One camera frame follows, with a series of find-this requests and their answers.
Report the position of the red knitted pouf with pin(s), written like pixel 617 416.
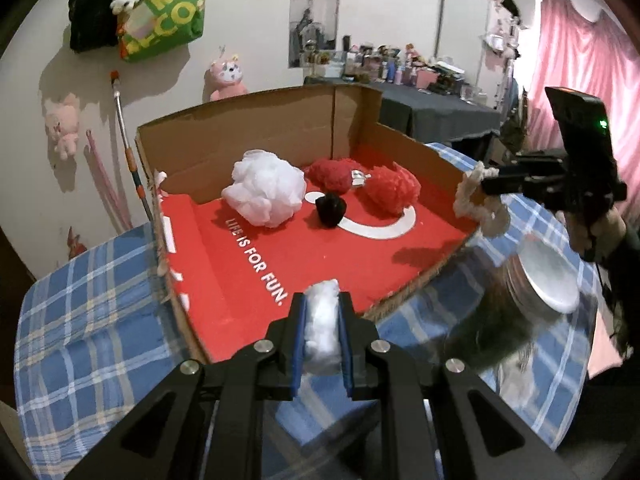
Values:
pixel 330 172

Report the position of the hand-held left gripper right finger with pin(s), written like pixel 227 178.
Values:
pixel 346 345

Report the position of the cream lace scrunchie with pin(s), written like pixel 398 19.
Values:
pixel 467 200

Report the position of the orange-red mesh bath loofah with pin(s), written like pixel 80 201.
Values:
pixel 392 190

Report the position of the white fluffy cotton piece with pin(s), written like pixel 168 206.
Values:
pixel 322 330

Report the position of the white mesh bath loofah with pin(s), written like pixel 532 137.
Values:
pixel 265 185

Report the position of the white wardrobe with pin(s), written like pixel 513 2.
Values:
pixel 460 30

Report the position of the cardboard box red inside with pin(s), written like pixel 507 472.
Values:
pixel 240 260

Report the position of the person's right hand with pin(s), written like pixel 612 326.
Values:
pixel 595 230

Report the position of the blue plaid blanket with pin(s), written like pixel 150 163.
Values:
pixel 100 310

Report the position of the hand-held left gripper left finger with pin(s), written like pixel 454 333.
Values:
pixel 298 340

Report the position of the row of cosmetic bottles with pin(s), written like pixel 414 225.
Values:
pixel 390 62

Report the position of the pink bear plush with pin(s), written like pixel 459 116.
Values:
pixel 226 77

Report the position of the pink box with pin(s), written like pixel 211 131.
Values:
pixel 427 79

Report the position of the large glass jar metal lid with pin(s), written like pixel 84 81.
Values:
pixel 540 280

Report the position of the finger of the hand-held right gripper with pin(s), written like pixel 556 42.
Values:
pixel 502 185
pixel 520 165

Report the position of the pink curtain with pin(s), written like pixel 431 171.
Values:
pixel 570 50

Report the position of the dark cloth-covered table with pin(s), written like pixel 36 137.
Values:
pixel 440 110

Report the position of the black bag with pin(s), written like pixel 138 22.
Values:
pixel 92 15

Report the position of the pink pig plush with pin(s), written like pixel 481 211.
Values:
pixel 62 125

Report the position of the green tote bag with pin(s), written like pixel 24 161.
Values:
pixel 165 15

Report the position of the arched wall mirror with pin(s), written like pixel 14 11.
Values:
pixel 315 10

